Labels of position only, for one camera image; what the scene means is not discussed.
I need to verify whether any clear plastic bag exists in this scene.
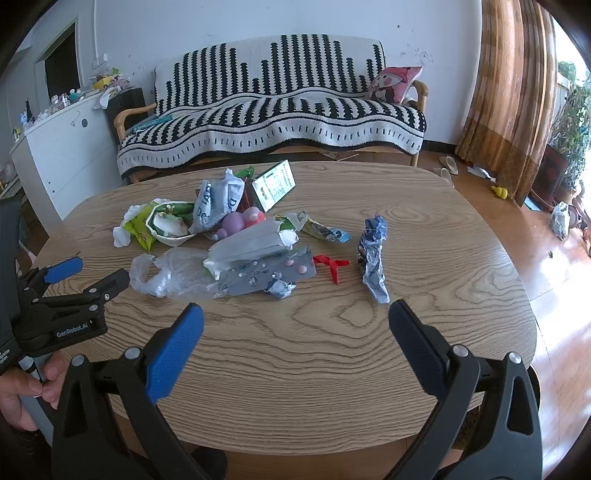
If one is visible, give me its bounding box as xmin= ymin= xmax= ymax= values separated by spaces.
xmin=129 ymin=247 xmax=222 ymax=302

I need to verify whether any green white snack bowl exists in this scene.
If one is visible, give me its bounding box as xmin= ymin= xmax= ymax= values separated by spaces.
xmin=137 ymin=198 xmax=194 ymax=252

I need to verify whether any purple pink plush toy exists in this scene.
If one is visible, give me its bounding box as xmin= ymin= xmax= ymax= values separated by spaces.
xmin=212 ymin=206 xmax=266 ymax=241

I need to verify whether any white blue bag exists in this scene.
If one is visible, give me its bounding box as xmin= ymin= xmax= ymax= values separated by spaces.
xmin=189 ymin=169 xmax=245 ymax=234

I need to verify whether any white paper wrapper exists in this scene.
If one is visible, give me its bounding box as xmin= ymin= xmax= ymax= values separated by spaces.
xmin=202 ymin=219 xmax=298 ymax=280

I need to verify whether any blue silver wrapper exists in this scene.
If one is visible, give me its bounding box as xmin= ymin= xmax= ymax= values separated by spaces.
xmin=358 ymin=215 xmax=390 ymax=304

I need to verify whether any green white card box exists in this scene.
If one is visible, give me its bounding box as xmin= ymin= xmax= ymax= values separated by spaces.
xmin=252 ymin=160 xmax=297 ymax=213

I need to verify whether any red ribbon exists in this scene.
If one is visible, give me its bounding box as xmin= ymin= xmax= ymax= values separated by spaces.
xmin=312 ymin=255 xmax=351 ymax=285

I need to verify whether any green blue snack wrapper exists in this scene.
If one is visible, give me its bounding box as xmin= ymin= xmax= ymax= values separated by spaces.
xmin=284 ymin=211 xmax=351 ymax=243

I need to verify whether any person left hand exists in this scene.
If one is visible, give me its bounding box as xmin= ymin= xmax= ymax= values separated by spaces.
xmin=1 ymin=351 xmax=68 ymax=431

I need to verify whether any white cabinet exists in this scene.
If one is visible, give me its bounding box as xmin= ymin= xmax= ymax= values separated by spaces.
xmin=10 ymin=93 xmax=123 ymax=235

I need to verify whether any white plastic bag on floor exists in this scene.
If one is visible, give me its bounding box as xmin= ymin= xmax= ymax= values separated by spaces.
xmin=549 ymin=202 xmax=570 ymax=241

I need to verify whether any yellow toy duck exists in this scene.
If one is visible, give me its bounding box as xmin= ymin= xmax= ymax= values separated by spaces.
xmin=491 ymin=185 xmax=509 ymax=200

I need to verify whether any black white striped blanket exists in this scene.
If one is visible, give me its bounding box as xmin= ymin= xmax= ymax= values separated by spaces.
xmin=117 ymin=34 xmax=428 ymax=178

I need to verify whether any potted plant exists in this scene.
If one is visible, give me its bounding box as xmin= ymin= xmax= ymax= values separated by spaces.
xmin=530 ymin=74 xmax=590 ymax=211

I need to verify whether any brown striped curtain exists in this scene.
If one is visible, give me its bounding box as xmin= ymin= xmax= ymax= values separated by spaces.
xmin=456 ymin=0 xmax=557 ymax=206

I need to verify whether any pink cartoon pillow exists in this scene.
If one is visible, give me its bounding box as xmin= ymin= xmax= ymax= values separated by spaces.
xmin=366 ymin=66 xmax=423 ymax=104

